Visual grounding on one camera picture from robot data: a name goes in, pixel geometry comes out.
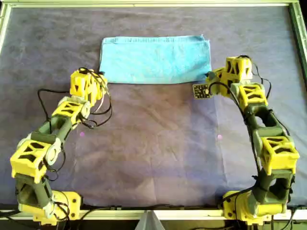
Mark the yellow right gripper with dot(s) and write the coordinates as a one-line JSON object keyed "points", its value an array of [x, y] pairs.
{"points": [[221, 79]]}

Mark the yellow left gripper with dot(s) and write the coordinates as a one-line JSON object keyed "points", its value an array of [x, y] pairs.
{"points": [[97, 87]]}

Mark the blue terry cloth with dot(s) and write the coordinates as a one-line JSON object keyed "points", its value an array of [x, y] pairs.
{"points": [[156, 60]]}

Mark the yellow right robot arm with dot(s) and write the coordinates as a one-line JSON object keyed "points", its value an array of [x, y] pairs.
{"points": [[278, 153]]}

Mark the yellow left robot arm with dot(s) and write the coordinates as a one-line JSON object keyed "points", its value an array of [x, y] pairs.
{"points": [[31, 158]]}

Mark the round pink sticker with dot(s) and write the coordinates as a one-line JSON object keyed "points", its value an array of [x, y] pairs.
{"points": [[219, 137], [82, 134]]}

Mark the purple nonwoven table cover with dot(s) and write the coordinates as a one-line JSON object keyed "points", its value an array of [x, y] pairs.
{"points": [[156, 143]]}

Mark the grey pointed stand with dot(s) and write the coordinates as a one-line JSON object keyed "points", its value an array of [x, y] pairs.
{"points": [[149, 222]]}

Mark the grey camera bracket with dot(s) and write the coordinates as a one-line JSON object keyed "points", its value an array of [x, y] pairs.
{"points": [[211, 75]]}

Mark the green camera circuit board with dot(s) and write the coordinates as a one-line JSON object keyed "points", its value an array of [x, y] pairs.
{"points": [[201, 91]]}

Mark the aluminium table frame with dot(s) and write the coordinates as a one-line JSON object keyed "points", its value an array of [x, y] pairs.
{"points": [[192, 215]]}

